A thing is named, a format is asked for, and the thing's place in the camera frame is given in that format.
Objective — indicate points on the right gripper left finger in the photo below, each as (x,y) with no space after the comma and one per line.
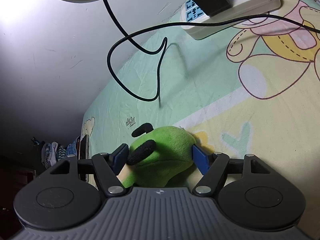
(107,166)

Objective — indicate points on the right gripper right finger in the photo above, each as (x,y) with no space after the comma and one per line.
(213,168)

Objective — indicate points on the green plush toy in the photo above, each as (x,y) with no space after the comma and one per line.
(157,155)

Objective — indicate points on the black smartphone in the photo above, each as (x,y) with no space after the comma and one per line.
(84,154)

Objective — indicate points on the blue floral cloth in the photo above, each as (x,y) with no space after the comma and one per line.
(71,149)

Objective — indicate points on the pile of folded clothes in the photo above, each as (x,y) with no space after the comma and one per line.
(47,154)

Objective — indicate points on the cartoon print bed sheet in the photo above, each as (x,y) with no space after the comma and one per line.
(252,88)

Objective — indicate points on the white power strip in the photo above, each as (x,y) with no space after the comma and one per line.
(191,12)

